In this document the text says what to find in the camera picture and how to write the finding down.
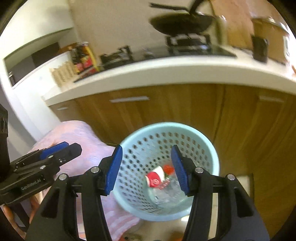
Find black frying pan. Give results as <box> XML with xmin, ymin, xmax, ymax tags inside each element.
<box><xmin>149</xmin><ymin>0</ymin><xmax>215</xmax><ymax>37</ymax></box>

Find large sauce bottle red label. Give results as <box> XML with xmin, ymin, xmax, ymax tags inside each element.
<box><xmin>76</xmin><ymin>42</ymin><xmax>99</xmax><ymax>71</ymax></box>

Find wooden cutting board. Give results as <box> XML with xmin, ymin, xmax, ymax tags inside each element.
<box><xmin>210</xmin><ymin>0</ymin><xmax>253</xmax><ymax>50</ymax></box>

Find clear plastic wrapper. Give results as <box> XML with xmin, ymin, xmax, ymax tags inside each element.
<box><xmin>148</xmin><ymin>176</ymin><xmax>186</xmax><ymax>205</ymax></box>

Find dark soy sauce bottle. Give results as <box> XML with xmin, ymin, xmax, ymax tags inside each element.
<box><xmin>69</xmin><ymin>46</ymin><xmax>84</xmax><ymax>74</ymax></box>

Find wooden base cabinets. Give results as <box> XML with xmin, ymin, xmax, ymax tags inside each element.
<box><xmin>50</xmin><ymin>84</ymin><xmax>295</xmax><ymax>237</ymax></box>

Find red paper cup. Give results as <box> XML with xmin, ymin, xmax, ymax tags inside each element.
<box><xmin>145</xmin><ymin>166</ymin><xmax>165</xmax><ymax>188</ymax></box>

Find pink floral tablecloth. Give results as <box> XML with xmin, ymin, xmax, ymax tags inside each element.
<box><xmin>31</xmin><ymin>120</ymin><xmax>140</xmax><ymax>240</ymax></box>

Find beige utensil basket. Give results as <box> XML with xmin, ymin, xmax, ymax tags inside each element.
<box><xmin>50</xmin><ymin>61</ymin><xmax>79</xmax><ymax>87</ymax></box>

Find light blue perforated basket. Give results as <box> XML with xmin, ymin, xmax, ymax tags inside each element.
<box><xmin>113</xmin><ymin>122</ymin><xmax>220</xmax><ymax>221</ymax></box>

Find steel pot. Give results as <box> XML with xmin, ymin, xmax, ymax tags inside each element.
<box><xmin>215</xmin><ymin>15</ymin><xmax>228</xmax><ymax>46</ymax></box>

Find black gas stove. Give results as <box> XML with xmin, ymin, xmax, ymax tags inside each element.
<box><xmin>98</xmin><ymin>34</ymin><xmax>237</xmax><ymax>71</ymax></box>

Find black mug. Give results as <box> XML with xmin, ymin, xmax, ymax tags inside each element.
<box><xmin>251</xmin><ymin>35</ymin><xmax>269</xmax><ymax>63</ymax></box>

